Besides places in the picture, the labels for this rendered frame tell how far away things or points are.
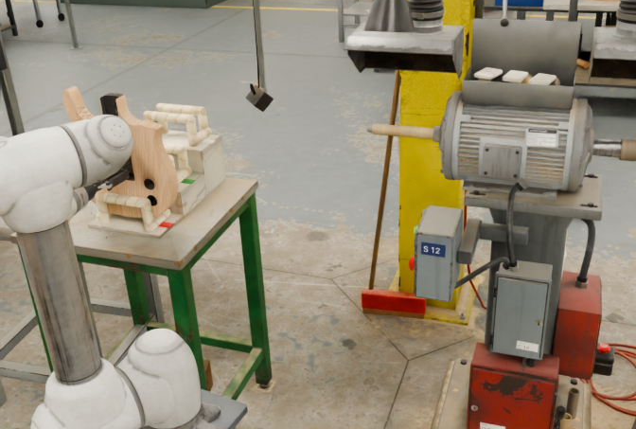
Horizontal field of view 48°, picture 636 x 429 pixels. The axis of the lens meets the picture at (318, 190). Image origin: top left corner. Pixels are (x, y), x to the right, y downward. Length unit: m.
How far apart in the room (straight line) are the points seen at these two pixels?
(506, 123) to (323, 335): 1.68
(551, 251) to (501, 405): 0.50
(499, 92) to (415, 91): 1.09
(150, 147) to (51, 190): 0.79
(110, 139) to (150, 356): 0.55
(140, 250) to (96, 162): 0.80
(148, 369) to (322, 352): 1.58
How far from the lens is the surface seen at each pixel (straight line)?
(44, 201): 1.45
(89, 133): 1.47
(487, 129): 1.96
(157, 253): 2.21
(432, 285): 1.91
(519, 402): 2.27
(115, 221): 2.42
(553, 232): 2.07
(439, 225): 1.87
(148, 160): 2.23
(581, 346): 2.26
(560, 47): 2.06
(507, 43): 2.06
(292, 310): 3.49
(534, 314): 2.09
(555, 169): 1.98
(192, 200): 2.43
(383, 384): 3.06
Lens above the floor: 2.02
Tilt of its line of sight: 26 degrees down
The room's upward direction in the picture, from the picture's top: 3 degrees counter-clockwise
